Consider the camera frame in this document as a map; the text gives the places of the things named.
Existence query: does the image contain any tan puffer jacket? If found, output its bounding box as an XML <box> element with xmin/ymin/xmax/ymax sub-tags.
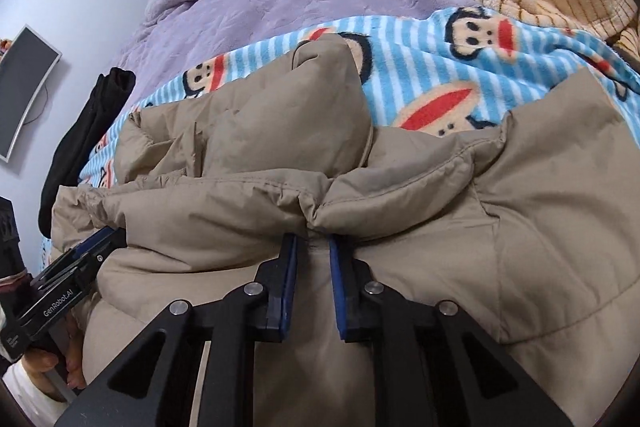
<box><xmin>52</xmin><ymin>35</ymin><xmax>639</xmax><ymax>426</ymax></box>

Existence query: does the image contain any person left hand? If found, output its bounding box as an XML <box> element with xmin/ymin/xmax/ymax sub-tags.
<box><xmin>22</xmin><ymin>312</ymin><xmax>87</xmax><ymax>402</ymax></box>

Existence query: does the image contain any black folded garment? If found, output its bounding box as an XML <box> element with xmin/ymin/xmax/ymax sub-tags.
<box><xmin>38</xmin><ymin>67</ymin><xmax>136</xmax><ymax>239</ymax></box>

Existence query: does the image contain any monkey print striped blanket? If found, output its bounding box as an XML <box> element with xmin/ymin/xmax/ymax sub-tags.
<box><xmin>39</xmin><ymin>5</ymin><xmax>640</xmax><ymax>268</ymax></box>

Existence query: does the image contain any wall mounted curved monitor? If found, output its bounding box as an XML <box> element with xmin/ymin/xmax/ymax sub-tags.
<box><xmin>0</xmin><ymin>25</ymin><xmax>62</xmax><ymax>162</ymax></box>

